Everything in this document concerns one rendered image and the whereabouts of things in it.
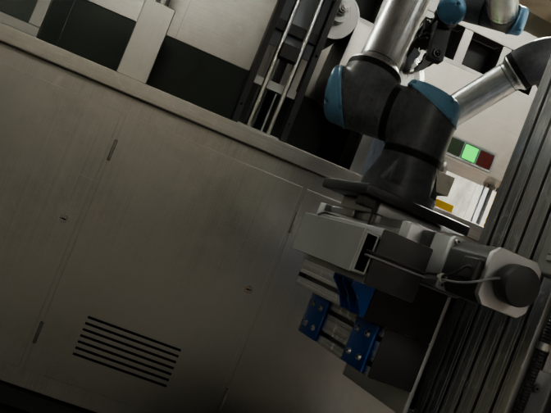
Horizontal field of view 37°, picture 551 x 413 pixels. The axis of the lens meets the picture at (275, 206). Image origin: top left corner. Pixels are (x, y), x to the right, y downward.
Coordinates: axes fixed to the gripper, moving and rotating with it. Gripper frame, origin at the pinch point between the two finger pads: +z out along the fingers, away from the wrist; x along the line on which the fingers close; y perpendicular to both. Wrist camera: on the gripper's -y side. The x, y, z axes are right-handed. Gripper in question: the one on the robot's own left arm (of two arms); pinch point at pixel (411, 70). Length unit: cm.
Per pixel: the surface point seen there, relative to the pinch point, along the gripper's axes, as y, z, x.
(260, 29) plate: 25, 27, 42
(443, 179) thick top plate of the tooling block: -19.5, 16.8, -21.5
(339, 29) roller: 5.7, 1.4, 23.1
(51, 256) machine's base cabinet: -79, 37, 74
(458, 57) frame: 39.8, 15.4, -25.0
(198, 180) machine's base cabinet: -56, 17, 48
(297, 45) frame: -10.2, 0.8, 34.6
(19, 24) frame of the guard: -39, 8, 102
